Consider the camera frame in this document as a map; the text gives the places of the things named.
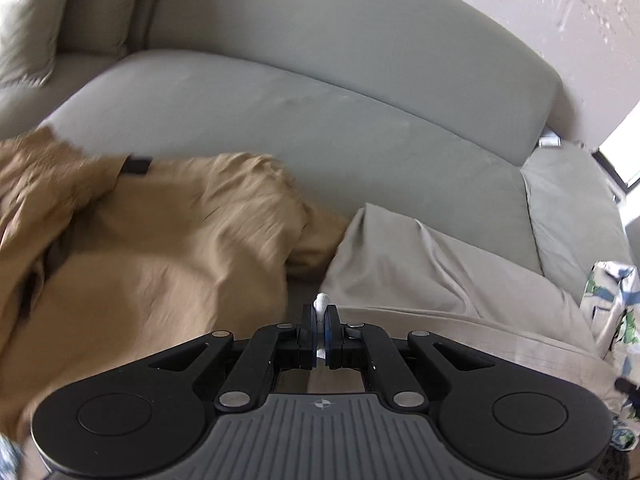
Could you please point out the dark spotted cloth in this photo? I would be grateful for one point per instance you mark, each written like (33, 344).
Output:
(617, 465)

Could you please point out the bright window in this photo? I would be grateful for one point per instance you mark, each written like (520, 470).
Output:
(622, 157)

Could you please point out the off-white garment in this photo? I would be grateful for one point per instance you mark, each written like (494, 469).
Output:
(425, 285)

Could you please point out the blue white printed cloth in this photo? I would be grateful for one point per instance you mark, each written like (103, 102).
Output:
(612, 310)

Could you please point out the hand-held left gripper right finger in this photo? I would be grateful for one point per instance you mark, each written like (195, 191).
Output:
(330, 332)

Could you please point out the grey sofa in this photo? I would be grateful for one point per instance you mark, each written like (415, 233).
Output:
(350, 110)

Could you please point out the grey side cushion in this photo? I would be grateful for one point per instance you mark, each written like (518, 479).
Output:
(575, 220)

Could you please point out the large grey throw cushion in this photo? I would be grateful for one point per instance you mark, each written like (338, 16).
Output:
(27, 30)

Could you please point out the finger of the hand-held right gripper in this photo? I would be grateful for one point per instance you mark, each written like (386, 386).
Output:
(629, 385)

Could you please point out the tan shirt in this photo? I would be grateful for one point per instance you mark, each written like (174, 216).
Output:
(165, 270)

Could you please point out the blue white patterned rug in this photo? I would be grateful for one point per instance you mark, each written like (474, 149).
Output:
(7, 455)

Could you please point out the grey back cushion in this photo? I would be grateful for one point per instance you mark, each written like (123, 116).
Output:
(107, 5)

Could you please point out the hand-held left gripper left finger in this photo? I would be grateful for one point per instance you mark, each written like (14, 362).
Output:
(311, 332)

